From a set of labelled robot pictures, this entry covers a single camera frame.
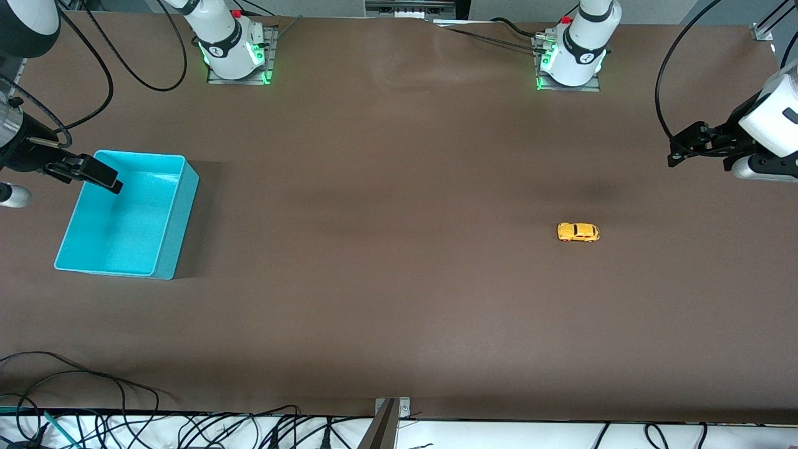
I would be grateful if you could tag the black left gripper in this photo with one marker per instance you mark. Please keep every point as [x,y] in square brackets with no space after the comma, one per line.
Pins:
[733,129]

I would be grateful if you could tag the small aluminium corner bracket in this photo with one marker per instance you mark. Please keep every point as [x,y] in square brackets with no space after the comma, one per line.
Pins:
[762,31]

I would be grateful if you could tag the dark metal post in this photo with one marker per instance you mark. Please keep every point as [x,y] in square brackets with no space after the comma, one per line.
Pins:
[380,433]

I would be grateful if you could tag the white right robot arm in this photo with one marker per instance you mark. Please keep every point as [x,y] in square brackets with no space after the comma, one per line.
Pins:
[227,43]

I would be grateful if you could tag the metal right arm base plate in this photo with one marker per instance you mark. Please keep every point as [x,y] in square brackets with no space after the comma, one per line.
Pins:
[272,56]

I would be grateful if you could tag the grey power strip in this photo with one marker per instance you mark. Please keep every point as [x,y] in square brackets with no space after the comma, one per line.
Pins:
[405,7]

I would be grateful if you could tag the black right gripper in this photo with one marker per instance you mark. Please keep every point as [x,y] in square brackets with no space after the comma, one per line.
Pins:
[24,155]

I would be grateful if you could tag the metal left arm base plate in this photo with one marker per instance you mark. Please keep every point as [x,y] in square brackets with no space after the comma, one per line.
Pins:
[586,88]

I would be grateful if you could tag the teal plastic bin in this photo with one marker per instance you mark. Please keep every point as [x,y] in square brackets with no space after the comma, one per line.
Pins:
[124,224]

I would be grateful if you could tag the yellow beetle toy car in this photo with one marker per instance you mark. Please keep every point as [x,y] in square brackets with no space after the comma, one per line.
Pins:
[576,232]

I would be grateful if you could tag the black power plug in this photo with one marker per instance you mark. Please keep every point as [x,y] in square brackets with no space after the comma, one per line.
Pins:
[326,439]
[274,439]

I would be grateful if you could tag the silver mounting plate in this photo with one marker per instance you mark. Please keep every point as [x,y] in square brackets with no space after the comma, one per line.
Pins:
[404,408]

